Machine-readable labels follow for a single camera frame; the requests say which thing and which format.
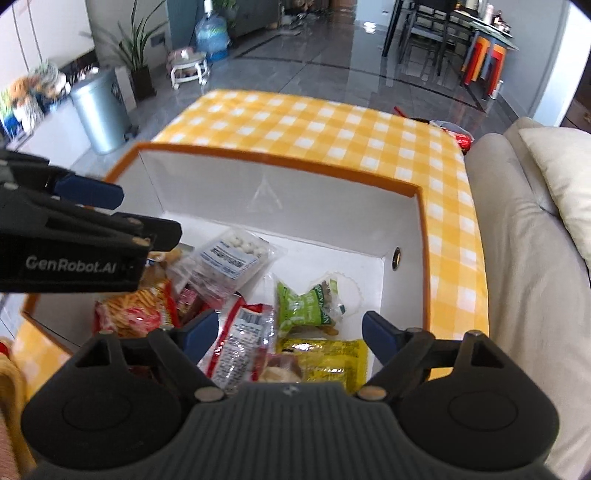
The metal trash can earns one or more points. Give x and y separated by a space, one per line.
99 113

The blue water jug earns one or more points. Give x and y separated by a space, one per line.
212 37

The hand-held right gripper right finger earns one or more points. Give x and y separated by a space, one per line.
376 330

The potted green plant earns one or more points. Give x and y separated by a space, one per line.
141 78

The green snack packet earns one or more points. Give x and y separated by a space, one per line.
295 304

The cream cushion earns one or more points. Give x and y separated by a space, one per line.
563 175

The red noodle snack packet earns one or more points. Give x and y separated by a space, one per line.
134 309

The yellow checkered tablecloth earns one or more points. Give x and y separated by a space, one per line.
323 124

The white cabinet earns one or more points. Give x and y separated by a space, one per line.
51 134

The orange plastic stool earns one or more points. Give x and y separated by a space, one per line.
485 62

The yellow plush blanket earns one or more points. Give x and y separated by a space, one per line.
11 383

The colourful ornament group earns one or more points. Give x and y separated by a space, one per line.
37 90

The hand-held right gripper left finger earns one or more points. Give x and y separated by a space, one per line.
203 330

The red crumpled packet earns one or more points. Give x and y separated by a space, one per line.
455 134

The dark red snack bar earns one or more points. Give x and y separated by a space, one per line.
240 341

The yellow snack packet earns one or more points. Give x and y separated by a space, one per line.
328 360

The small wheeled stool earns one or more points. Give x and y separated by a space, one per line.
188 69

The clear packet of white balls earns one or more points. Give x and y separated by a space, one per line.
231 258

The glass dining table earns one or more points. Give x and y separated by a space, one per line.
489 28

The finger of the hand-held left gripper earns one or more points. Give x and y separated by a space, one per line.
90 190
157 233

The grey sofa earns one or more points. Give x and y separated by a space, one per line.
521 286

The orange cardboard box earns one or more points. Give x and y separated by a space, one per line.
323 203

